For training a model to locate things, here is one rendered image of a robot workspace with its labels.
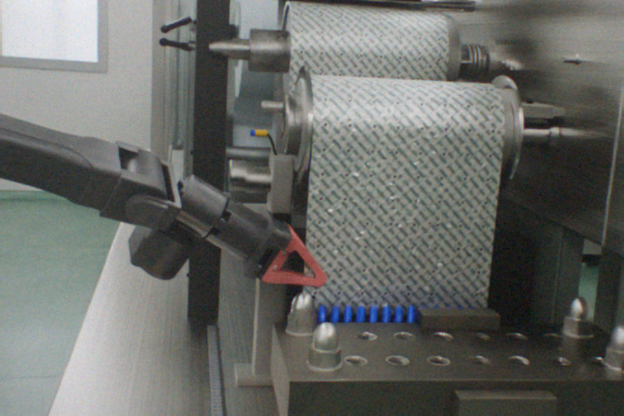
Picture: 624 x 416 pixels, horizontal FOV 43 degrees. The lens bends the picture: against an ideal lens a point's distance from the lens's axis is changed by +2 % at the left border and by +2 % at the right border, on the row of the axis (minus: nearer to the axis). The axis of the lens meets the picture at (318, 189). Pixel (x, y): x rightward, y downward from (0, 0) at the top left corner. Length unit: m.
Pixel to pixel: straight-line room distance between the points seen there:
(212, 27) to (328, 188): 0.40
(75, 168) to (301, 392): 0.32
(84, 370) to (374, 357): 0.45
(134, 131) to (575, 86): 5.66
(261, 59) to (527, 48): 0.38
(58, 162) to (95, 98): 5.69
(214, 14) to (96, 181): 0.46
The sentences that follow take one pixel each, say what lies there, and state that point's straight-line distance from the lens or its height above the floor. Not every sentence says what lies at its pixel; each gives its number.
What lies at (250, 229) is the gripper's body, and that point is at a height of 1.14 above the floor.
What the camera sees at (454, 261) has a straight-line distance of 1.00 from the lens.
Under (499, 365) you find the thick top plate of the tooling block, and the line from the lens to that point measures 0.88.
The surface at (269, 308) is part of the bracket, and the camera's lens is 1.05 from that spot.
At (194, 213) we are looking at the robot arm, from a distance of 0.90.
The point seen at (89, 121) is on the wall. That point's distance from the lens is 6.55.
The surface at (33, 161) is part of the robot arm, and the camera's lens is 0.85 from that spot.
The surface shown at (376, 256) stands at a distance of 0.97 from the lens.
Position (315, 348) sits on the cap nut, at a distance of 0.81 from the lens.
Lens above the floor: 1.35
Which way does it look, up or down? 10 degrees down
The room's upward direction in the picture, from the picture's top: 4 degrees clockwise
